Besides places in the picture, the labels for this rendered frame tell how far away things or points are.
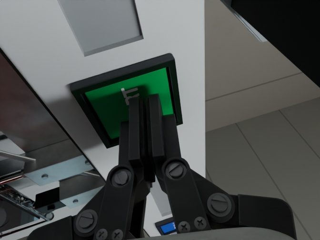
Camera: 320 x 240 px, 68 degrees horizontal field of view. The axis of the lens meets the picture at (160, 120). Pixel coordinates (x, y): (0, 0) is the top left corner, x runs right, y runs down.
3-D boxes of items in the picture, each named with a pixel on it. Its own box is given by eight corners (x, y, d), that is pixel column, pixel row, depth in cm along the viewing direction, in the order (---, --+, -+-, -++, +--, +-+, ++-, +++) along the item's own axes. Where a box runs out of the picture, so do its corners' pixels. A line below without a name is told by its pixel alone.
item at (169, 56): (105, 142, 17) (106, 148, 16) (69, 83, 12) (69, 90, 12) (180, 117, 17) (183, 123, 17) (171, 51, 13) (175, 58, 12)
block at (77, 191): (69, 191, 36) (70, 210, 34) (58, 182, 33) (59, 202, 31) (120, 174, 36) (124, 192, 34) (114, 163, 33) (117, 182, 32)
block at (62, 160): (41, 166, 29) (40, 188, 28) (25, 153, 27) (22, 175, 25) (103, 146, 30) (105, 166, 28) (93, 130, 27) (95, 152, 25)
